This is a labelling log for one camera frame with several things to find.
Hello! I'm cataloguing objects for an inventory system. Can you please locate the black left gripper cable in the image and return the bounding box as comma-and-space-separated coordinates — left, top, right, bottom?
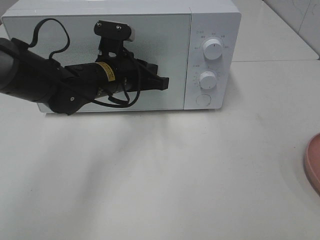
27, 18, 142, 108

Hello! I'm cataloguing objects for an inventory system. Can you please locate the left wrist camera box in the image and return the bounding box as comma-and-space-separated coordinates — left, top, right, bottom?
93, 20, 135, 42

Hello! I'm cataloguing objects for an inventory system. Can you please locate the white microwave door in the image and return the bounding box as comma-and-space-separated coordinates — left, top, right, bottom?
0, 12, 193, 114

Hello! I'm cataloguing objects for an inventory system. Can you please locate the pink round plate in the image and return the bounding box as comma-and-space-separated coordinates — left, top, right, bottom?
303, 133, 320, 195

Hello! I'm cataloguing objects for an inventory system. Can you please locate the upper white power knob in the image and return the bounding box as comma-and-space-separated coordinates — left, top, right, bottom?
202, 37, 224, 60

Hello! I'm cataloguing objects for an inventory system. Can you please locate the white microwave oven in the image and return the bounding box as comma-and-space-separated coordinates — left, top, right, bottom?
1, 0, 242, 110

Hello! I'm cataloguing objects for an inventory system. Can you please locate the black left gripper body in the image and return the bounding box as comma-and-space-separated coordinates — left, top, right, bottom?
94, 37, 145, 96

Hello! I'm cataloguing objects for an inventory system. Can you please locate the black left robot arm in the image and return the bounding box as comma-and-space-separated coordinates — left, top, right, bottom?
0, 38, 169, 115

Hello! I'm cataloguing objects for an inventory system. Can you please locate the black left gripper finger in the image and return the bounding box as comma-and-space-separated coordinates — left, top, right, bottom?
139, 59, 169, 91

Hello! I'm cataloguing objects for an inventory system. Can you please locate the white timer knob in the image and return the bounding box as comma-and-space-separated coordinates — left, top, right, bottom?
198, 71, 218, 90

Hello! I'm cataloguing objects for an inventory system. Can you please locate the round white door button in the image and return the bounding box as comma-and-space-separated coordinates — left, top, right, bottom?
196, 94, 212, 108

